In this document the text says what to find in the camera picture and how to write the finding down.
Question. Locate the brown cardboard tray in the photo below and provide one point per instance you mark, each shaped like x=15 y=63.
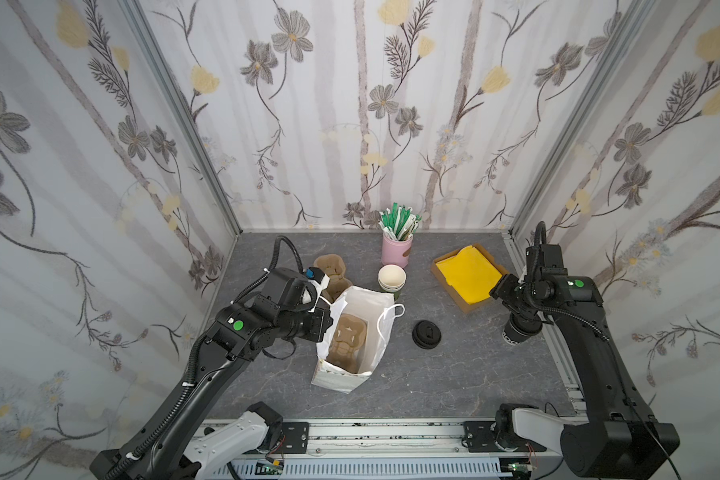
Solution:
x=450 y=288

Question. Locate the stacked green paper cups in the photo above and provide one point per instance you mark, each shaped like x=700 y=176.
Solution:
x=391 y=279

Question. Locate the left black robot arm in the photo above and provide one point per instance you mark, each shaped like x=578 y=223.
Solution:
x=167 y=447

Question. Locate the white cartoon paper gift bag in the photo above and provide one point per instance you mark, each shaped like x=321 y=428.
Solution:
x=379 y=310

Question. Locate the black paper coffee cup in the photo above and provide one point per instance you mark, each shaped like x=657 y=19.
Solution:
x=518 y=329

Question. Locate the stack of black lids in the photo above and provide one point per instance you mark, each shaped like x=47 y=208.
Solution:
x=426 y=334

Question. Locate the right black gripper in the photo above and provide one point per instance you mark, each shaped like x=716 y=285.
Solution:
x=503 y=288

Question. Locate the pink cup holder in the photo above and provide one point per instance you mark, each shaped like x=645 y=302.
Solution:
x=396 y=252

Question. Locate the brown pulp cup carrier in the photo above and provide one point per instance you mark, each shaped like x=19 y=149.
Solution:
x=347 y=343

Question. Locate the aluminium mounting rail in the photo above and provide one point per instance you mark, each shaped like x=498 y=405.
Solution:
x=389 y=449

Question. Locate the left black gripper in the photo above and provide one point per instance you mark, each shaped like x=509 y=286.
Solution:
x=322 y=321

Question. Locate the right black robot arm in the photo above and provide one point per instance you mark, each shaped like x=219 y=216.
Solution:
x=621 y=437

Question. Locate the yellow napkins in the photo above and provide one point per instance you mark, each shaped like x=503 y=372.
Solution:
x=471 y=273

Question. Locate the green white straw bundle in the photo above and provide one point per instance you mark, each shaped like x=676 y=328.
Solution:
x=399 y=223

